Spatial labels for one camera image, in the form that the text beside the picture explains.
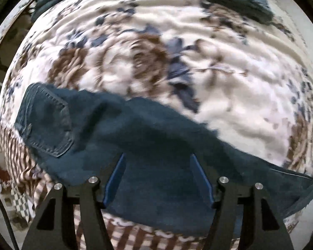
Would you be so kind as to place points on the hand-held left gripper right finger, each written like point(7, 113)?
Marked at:
point(201, 178)

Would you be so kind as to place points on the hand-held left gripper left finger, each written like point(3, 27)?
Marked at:
point(116, 177)

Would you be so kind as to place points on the blue denim pants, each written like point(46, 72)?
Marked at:
point(151, 138)

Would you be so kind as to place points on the floral printed blanket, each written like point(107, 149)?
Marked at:
point(146, 31)

